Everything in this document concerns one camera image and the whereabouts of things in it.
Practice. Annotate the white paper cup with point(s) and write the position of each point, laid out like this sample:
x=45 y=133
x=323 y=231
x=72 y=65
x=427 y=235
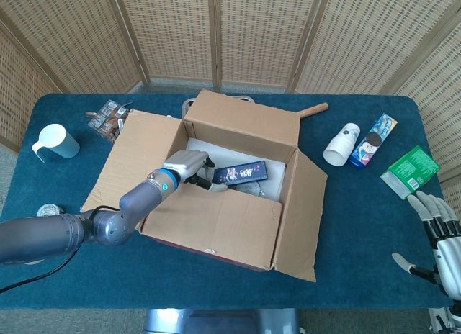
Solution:
x=340 y=148

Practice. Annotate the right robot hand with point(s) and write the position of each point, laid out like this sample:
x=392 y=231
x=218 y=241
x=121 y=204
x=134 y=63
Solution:
x=448 y=255

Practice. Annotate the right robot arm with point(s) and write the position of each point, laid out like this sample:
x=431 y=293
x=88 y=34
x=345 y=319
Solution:
x=450 y=317

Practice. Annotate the clear plastic snack package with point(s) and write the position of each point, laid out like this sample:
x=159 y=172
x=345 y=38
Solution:
x=106 y=118

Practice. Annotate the blue tablecloth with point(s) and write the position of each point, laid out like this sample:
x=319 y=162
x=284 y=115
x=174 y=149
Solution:
x=360 y=222

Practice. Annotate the silver shiny item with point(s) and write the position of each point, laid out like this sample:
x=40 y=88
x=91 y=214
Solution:
x=252 y=188

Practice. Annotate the woven wooden folding screen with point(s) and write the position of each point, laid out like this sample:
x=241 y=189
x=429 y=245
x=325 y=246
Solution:
x=252 y=35

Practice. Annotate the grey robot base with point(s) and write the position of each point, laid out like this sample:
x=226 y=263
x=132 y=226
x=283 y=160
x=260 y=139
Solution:
x=216 y=321

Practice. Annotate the large red cardboard box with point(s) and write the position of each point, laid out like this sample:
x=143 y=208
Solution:
x=216 y=219

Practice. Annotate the green carton box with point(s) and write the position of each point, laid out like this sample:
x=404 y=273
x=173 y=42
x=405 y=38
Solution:
x=414 y=168

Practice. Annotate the white foam lining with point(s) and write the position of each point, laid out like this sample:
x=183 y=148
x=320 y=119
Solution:
x=201 y=147

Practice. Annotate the blue Oreo cookie box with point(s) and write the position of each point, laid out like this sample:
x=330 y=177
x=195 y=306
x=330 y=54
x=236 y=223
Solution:
x=371 y=143

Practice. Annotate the black snack package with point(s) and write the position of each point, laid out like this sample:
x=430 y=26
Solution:
x=241 y=172

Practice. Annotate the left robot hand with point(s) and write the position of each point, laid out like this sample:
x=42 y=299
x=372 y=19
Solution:
x=187 y=163

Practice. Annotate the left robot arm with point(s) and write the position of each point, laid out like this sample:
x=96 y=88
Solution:
x=140 y=201

